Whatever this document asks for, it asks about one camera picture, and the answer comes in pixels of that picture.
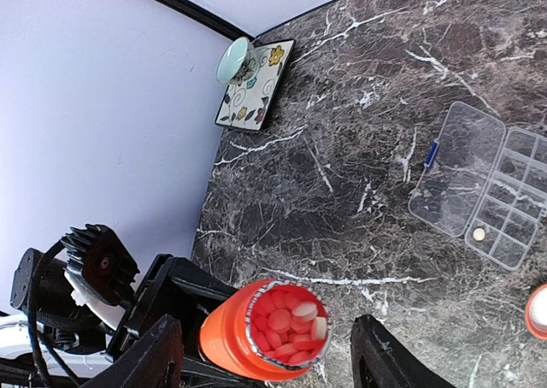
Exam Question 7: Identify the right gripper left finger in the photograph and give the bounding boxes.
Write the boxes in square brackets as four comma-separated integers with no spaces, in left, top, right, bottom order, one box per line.
[83,315,184,388]

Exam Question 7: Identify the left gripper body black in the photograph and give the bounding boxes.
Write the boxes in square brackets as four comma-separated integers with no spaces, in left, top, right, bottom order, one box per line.
[106,254,237,362]

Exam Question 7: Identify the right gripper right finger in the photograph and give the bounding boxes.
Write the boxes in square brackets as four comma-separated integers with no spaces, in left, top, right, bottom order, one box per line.
[350,315,453,388]

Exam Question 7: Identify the red pill bottle grey cap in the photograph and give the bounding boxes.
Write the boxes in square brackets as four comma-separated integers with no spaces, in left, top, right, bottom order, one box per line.
[199,279,332,382]

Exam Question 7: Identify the clear plastic pill organizer box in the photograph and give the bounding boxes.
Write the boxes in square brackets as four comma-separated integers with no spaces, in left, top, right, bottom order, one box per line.
[409,102,546,271]

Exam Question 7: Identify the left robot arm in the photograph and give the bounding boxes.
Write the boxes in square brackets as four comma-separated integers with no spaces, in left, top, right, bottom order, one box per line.
[1,249,245,387]

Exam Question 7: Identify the pink pills in bottle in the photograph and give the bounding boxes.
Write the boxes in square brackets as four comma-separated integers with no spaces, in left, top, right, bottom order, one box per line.
[249,285,329,367]

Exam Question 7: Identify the white pill in organizer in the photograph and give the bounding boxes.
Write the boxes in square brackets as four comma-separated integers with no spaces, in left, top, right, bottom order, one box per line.
[473,227,486,242]

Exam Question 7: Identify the patterned coaster mat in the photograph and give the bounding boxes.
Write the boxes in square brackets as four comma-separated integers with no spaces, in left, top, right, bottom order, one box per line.
[215,39,296,132]

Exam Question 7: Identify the green ceramic bowl left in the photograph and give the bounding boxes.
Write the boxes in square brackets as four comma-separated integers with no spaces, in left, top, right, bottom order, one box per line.
[216,37,259,85]

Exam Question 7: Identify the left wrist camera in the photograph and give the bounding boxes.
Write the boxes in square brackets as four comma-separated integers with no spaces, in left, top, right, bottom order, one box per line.
[61,224,139,306]

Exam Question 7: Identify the left black corner post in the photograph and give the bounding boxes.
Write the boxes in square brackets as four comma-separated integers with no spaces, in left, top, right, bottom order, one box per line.
[153,0,256,41]

